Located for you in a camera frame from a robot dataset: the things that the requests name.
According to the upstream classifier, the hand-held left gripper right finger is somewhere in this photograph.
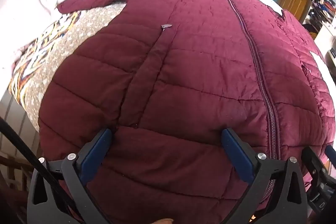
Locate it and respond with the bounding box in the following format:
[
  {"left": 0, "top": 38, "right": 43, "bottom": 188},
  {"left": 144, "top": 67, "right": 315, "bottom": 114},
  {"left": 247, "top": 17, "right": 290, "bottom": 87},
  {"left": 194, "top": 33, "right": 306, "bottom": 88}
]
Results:
[{"left": 220, "top": 127, "right": 307, "bottom": 224}]

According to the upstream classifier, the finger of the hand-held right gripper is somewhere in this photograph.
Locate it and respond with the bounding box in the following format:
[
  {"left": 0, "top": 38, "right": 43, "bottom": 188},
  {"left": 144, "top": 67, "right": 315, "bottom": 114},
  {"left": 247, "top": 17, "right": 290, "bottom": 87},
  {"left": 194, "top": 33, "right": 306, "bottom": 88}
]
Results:
[{"left": 301, "top": 145, "right": 336, "bottom": 189}]

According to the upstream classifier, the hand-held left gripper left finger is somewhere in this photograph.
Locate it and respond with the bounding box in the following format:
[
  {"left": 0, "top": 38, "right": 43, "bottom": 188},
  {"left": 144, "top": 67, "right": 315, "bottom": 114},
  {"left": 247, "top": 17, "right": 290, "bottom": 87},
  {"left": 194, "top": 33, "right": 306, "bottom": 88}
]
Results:
[{"left": 27, "top": 128, "right": 113, "bottom": 224}]

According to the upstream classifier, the maroon puffer jacket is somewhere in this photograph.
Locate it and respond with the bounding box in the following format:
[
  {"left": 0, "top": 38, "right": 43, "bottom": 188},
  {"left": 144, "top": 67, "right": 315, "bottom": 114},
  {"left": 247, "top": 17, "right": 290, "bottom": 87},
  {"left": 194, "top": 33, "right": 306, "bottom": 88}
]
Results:
[{"left": 38, "top": 0, "right": 336, "bottom": 224}]

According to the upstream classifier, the white cabinet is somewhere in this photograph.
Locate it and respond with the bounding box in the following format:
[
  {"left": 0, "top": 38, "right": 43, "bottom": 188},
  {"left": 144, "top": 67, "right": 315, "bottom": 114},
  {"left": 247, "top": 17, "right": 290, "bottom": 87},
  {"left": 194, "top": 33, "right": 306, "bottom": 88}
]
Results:
[{"left": 313, "top": 22, "right": 336, "bottom": 71}]

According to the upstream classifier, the patterned bedsheet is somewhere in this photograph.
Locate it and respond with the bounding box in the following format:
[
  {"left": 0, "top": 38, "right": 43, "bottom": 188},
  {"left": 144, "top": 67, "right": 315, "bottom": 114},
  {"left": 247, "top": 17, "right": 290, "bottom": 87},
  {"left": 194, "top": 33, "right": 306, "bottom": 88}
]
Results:
[{"left": 8, "top": 1, "right": 126, "bottom": 132}]

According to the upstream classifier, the cluttered shelf with items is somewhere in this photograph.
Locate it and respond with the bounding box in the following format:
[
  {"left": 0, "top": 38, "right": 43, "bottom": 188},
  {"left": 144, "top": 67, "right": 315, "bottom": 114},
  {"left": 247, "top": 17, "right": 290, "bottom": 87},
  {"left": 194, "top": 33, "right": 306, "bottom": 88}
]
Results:
[{"left": 302, "top": 0, "right": 336, "bottom": 41}]

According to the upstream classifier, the black cable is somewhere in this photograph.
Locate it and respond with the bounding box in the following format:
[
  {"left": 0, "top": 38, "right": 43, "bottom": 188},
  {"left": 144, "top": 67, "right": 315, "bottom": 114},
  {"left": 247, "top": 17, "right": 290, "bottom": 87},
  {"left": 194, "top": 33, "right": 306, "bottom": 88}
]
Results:
[{"left": 0, "top": 118, "right": 82, "bottom": 224}]

